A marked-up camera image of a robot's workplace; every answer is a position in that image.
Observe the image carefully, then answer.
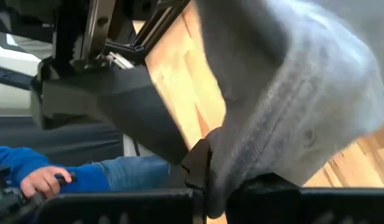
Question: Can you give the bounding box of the black desk beam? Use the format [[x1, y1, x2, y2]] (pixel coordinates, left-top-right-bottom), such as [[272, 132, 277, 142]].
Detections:
[[0, 116, 124, 158]]

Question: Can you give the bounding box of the person's leg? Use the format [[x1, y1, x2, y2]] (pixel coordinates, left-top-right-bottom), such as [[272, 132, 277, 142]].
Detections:
[[95, 154, 171, 191]]

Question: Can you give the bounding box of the grey baseball cap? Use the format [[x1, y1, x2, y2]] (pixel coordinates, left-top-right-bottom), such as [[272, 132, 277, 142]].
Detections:
[[96, 0, 384, 218]]

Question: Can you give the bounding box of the person's forearm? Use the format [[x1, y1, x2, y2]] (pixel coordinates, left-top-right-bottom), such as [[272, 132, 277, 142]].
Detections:
[[0, 145, 111, 192]]

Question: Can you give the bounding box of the black aluminium table frame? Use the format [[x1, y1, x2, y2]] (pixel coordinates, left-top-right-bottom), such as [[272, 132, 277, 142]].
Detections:
[[85, 0, 192, 68]]

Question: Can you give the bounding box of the person's hand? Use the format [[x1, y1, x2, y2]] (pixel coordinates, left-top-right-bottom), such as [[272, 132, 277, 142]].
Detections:
[[19, 166, 73, 200]]

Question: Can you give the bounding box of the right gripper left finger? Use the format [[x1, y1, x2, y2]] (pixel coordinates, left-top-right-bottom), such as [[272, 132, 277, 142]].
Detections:
[[39, 139, 211, 224]]

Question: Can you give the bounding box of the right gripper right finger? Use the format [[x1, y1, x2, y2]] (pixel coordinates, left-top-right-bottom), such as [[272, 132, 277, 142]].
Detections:
[[225, 173, 384, 224]]

